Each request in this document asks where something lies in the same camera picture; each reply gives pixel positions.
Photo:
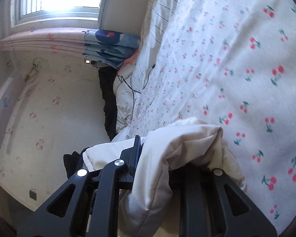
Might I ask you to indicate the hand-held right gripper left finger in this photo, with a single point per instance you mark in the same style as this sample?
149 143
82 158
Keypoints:
137 153

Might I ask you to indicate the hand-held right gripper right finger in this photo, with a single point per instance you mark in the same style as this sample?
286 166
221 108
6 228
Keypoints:
191 177

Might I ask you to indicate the cream quilted jacket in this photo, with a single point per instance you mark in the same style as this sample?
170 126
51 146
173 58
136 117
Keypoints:
167 143

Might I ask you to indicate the black clothing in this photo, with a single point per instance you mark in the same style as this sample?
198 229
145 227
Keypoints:
109 103

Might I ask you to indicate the white striped quilt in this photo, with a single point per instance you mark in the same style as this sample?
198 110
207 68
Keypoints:
124 96

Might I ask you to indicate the dark grey clothing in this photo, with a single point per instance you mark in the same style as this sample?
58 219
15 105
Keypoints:
71 163

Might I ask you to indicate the pink cloth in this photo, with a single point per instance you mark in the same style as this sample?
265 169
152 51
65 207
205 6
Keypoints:
131 59

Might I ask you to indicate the white charger plug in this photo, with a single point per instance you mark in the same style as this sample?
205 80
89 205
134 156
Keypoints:
87 61

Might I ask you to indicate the blue and pink patterned curtain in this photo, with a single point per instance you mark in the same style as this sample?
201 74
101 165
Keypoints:
108 44

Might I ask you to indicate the cherry print bed sheet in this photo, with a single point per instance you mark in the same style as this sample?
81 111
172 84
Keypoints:
236 66

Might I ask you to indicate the grey board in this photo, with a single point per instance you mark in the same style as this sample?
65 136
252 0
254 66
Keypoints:
2 118

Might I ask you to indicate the dark wall socket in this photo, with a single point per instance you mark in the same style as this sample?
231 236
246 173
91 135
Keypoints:
32 194

